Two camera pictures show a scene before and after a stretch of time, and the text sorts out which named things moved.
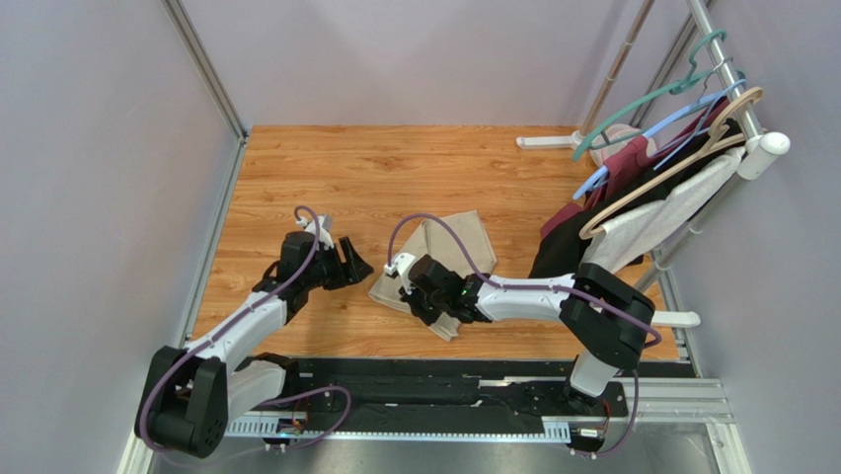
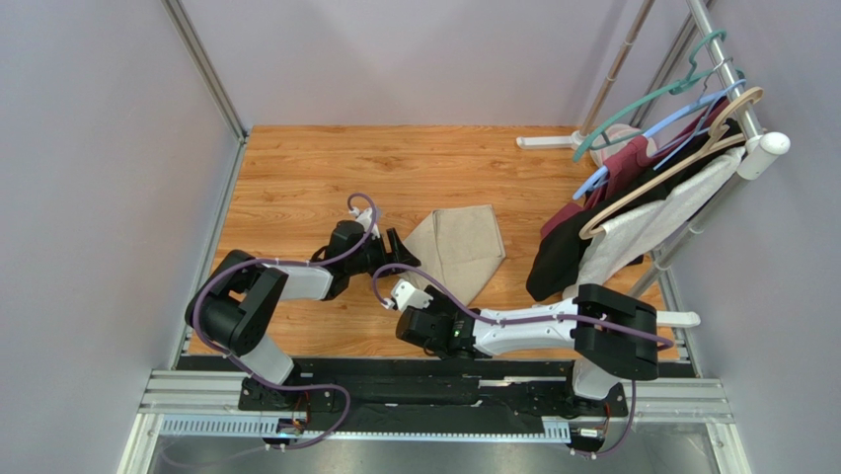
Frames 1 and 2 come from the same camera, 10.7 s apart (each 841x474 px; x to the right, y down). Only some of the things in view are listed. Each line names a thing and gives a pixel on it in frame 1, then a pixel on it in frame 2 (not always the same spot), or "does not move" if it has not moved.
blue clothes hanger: [597, 177] does not move
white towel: [632, 234] does not move
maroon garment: [629, 159] does not move
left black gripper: [353, 271] to [400, 255]
